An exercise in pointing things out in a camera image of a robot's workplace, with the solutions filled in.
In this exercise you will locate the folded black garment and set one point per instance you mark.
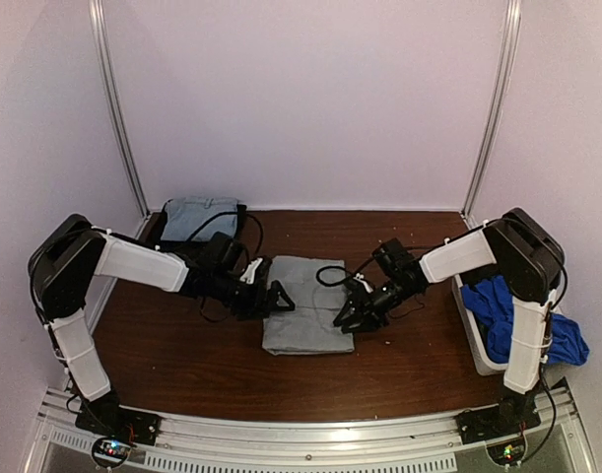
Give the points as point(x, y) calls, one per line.
point(154, 228)

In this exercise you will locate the grey polo shirt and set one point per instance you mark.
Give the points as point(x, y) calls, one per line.
point(309, 329)

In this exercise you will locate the blue garment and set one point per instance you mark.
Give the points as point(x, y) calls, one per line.
point(490, 301)

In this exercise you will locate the white laundry basket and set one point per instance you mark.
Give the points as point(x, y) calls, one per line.
point(473, 340)

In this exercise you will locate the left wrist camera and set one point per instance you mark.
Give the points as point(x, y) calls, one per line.
point(257, 269)

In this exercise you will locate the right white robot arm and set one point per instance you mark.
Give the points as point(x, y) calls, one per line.
point(526, 256)

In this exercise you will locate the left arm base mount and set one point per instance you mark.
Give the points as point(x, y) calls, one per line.
point(116, 422)

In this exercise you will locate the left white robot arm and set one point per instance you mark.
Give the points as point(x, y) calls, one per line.
point(65, 268)

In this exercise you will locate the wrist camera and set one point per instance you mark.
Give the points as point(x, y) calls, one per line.
point(364, 282)
point(257, 269)

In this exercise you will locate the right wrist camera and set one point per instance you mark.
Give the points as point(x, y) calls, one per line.
point(364, 282)

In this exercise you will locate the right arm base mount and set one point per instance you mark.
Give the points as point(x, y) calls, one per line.
point(501, 420)

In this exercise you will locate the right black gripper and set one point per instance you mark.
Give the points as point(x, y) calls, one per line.
point(365, 310)

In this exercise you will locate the front aluminium rail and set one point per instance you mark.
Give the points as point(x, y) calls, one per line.
point(428, 443)

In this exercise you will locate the left aluminium frame post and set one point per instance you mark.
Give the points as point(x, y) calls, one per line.
point(115, 113)

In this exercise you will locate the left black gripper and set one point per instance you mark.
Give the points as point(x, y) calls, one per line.
point(256, 305)

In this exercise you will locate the aluminium frame post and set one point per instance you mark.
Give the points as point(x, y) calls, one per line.
point(510, 38)
point(115, 113)

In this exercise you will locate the right aluminium frame post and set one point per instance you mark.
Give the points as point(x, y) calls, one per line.
point(510, 38)

